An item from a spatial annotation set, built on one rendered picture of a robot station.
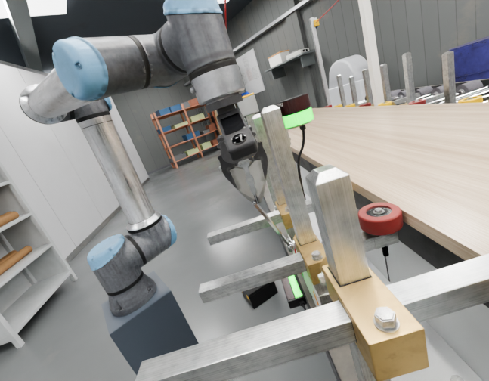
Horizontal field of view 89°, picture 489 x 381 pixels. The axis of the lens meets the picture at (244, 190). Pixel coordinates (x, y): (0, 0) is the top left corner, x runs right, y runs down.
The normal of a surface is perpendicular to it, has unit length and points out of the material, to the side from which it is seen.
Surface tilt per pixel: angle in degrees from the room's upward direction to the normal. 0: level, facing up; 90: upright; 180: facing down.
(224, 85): 90
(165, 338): 90
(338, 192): 90
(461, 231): 0
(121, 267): 90
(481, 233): 0
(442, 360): 0
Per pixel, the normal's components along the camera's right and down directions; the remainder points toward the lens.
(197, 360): -0.32, -0.90
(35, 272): 0.13, 0.28
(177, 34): -0.64, 0.44
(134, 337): 0.58, 0.07
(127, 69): 0.77, 0.37
